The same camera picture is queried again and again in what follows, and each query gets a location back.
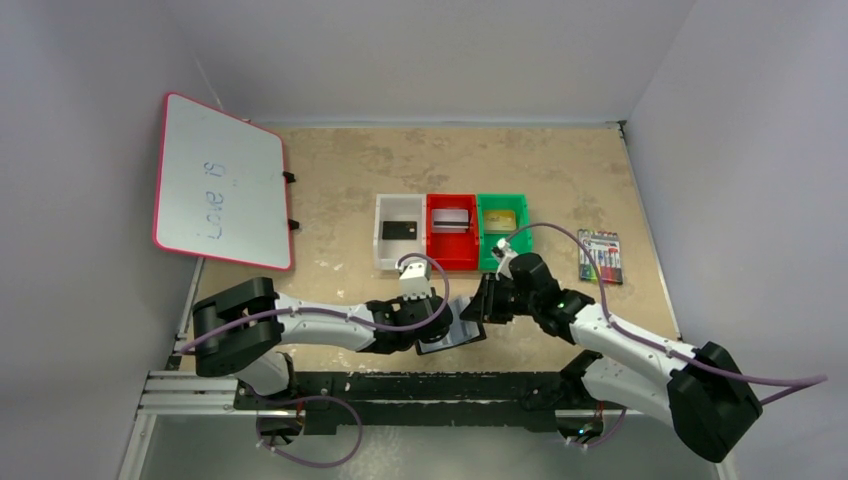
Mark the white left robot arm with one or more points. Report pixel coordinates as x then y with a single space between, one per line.
237 330

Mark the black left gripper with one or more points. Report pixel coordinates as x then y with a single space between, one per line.
436 325

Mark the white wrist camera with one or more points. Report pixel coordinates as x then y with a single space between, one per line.
414 279
504 254

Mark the green plastic bin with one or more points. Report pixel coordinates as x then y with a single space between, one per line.
522 242

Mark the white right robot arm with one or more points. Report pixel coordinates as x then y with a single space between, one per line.
696 391

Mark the gold credit card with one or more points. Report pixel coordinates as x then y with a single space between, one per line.
500 221

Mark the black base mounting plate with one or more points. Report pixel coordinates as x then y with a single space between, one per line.
538 402

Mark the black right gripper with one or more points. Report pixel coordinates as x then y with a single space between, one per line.
497 299

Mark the white plastic bin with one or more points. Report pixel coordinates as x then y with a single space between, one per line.
398 207

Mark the white credit card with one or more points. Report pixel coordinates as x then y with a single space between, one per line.
450 220

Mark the black credit card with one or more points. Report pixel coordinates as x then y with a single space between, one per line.
399 230

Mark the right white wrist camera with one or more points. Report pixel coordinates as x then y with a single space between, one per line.
504 254

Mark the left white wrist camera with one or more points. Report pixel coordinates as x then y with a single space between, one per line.
414 279

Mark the red plastic bin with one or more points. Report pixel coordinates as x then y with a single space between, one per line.
454 251

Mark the aluminium rail frame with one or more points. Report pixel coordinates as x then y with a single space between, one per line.
240 367

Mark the black leather card holder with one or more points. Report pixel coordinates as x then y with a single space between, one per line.
460 333

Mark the pack of coloured markers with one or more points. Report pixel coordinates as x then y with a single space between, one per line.
604 260

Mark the pink framed whiteboard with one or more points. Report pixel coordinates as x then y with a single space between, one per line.
221 192

